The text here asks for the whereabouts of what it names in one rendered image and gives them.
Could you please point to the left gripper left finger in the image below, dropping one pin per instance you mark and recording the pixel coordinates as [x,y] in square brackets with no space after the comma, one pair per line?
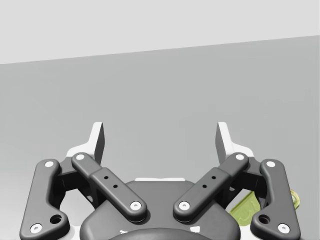
[41,190]

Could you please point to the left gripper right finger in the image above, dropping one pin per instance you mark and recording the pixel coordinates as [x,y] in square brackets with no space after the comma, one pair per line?
[278,190]

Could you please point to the green and blue rectangular can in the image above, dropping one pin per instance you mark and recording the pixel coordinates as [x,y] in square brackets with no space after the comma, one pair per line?
[243,210]

